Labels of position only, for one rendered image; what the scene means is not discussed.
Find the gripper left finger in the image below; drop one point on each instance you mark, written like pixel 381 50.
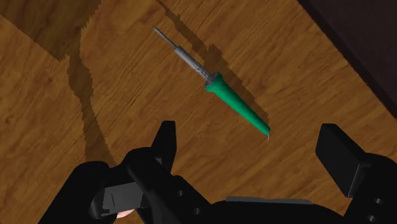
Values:
pixel 149 180

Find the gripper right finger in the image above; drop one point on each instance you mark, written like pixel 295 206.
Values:
pixel 347 161

